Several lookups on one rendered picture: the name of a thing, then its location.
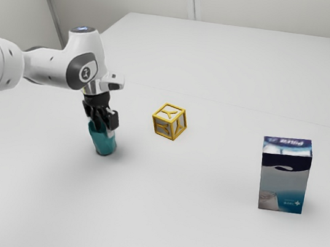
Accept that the teal faceted mug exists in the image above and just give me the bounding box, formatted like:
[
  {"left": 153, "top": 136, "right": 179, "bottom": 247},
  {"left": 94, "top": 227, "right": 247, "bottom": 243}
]
[{"left": 84, "top": 119, "right": 121, "bottom": 158}]

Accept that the yellow-framed letter block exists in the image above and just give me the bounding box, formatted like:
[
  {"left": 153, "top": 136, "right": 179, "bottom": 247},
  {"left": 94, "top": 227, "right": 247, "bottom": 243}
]
[{"left": 149, "top": 100, "right": 191, "bottom": 143}]

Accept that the blue and grey carton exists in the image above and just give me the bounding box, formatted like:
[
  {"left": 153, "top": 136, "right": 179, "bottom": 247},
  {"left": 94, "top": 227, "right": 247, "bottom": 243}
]
[{"left": 253, "top": 133, "right": 316, "bottom": 216}]

